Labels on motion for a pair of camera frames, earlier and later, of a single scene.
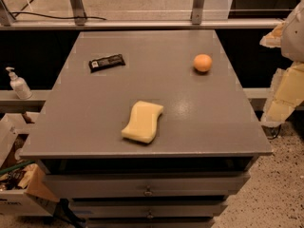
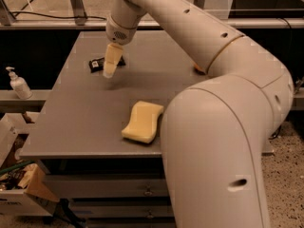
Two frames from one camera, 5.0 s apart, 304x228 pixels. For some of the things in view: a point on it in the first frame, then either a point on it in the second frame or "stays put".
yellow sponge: (142, 123) stays put
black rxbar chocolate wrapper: (104, 63) stays put
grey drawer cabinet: (145, 128) stays put
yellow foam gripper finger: (286, 95) → (120, 35)
